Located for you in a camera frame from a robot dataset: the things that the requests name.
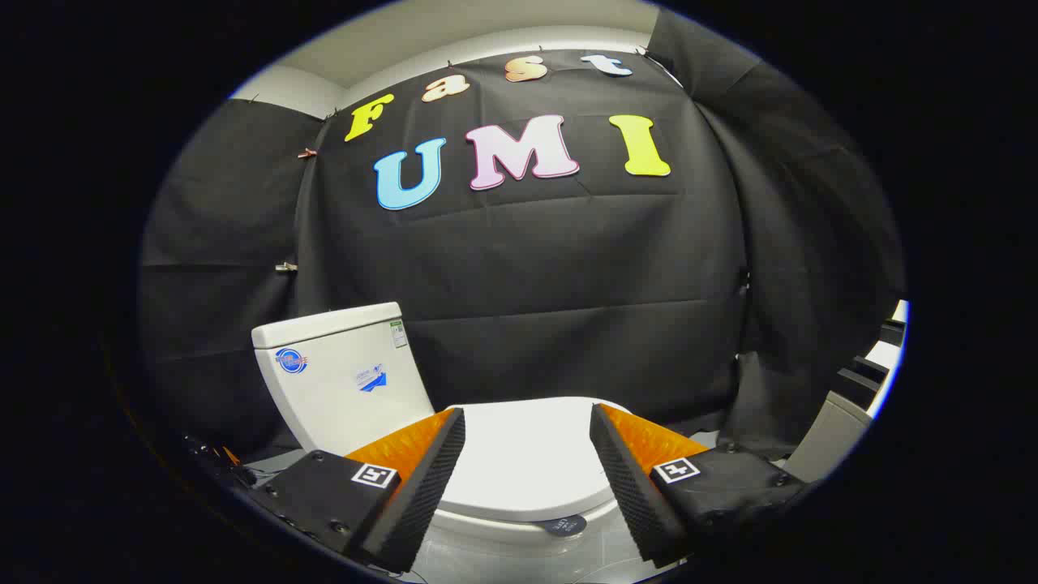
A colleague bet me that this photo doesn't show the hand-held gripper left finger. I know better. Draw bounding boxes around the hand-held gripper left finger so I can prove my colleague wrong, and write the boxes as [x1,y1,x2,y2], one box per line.
[247,407,467,575]

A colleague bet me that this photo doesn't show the dark cable bundle orange plugs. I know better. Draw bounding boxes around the dark cable bundle orange plugs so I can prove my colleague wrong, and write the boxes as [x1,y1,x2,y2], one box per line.
[182,436,259,489]

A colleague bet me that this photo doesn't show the white toilet lid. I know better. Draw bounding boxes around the white toilet lid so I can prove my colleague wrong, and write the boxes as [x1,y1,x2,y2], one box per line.
[438,396,641,538]

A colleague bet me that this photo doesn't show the white toilet bowl with seat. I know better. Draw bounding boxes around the white toilet bowl with seat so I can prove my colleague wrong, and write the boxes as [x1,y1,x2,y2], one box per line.
[426,496,629,556]

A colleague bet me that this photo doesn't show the grey side panel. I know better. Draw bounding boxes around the grey side panel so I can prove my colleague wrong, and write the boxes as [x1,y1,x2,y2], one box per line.
[783,391,873,484]

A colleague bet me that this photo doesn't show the white toilet tank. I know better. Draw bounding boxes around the white toilet tank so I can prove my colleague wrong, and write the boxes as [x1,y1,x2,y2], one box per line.
[251,302,436,459]

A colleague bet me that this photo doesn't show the black backdrop cloth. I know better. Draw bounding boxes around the black backdrop cloth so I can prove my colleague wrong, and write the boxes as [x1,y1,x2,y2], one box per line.
[138,8,907,465]

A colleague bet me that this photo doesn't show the white black striped object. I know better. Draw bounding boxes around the white black striped object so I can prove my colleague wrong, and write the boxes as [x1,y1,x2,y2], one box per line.
[837,300,910,410]

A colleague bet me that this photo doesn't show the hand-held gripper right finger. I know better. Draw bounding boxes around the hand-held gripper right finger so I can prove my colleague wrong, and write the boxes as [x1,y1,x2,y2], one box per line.
[590,402,812,569]

